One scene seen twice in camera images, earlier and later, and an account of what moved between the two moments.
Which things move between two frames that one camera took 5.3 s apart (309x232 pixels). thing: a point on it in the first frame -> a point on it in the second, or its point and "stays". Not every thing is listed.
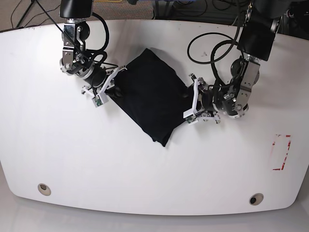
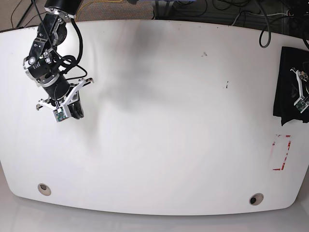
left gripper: x=99 y=76 -> x=55 y=87
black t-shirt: x=150 y=93 -> x=287 y=90
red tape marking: x=289 y=142 stays
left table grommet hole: x=44 y=189 stays
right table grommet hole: x=256 y=198 stays
